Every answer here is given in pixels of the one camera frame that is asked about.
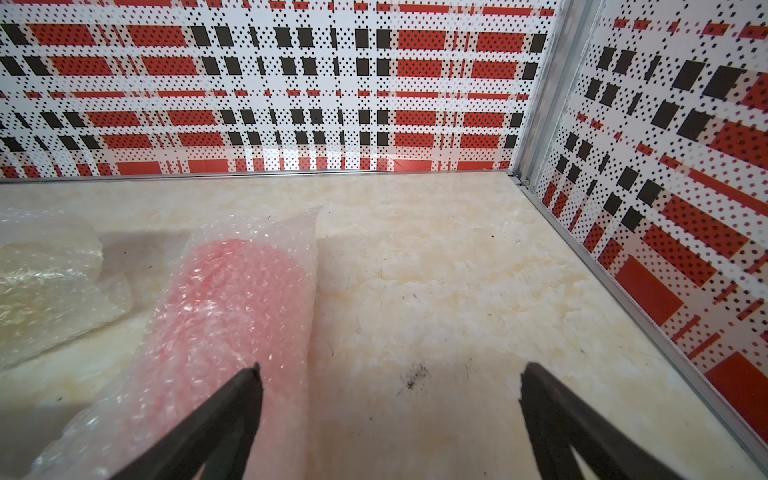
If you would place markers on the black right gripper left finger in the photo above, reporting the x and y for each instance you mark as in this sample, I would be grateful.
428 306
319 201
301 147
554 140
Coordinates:
213 442

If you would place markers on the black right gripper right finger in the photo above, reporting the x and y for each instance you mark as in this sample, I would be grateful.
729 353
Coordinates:
561 427

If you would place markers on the red glass in bubble wrap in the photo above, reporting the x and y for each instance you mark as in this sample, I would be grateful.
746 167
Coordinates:
242 297

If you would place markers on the yellow glass in bubble wrap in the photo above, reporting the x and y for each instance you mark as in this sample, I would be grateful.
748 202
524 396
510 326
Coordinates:
52 286

